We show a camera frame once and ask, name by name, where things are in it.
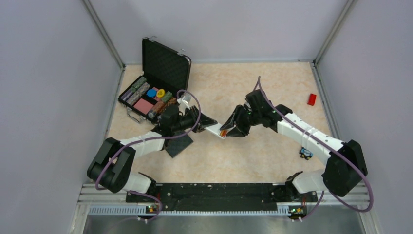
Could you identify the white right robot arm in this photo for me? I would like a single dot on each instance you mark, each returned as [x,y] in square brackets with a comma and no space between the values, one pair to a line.
[344,161]

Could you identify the black poker chip case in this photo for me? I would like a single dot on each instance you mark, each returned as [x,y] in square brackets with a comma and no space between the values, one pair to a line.
[163,68]

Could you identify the white remote control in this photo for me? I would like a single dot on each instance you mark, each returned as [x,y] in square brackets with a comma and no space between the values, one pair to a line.
[216,130]

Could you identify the orange battery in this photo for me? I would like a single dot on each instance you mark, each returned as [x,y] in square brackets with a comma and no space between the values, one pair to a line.
[223,133]

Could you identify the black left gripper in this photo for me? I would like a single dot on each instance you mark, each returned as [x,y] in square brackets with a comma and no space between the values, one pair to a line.
[204,121]

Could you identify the pink card deck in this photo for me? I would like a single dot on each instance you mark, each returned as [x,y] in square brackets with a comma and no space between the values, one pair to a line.
[143,106]

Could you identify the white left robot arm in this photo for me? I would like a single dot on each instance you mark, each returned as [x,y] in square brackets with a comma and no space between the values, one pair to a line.
[111,166]

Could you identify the red toy brick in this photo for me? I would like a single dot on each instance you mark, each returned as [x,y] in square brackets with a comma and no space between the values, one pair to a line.
[312,99]

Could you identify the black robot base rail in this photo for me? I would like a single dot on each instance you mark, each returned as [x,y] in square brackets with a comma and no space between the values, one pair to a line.
[214,197]

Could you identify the blue round chip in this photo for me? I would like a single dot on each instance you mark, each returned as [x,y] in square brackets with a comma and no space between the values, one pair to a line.
[151,93]

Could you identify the yellow round chip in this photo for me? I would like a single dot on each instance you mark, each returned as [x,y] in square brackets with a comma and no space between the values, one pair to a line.
[160,93]

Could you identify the dark grey studded baseplate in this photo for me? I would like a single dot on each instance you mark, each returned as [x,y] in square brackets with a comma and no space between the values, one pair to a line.
[175,146]

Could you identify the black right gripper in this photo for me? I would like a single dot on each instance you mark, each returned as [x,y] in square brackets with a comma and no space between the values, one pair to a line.
[238,112]

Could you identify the small blue toy car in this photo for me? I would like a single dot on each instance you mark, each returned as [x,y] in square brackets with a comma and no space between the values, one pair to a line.
[305,154]

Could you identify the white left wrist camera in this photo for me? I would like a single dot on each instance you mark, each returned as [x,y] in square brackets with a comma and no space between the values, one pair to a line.
[184,101]

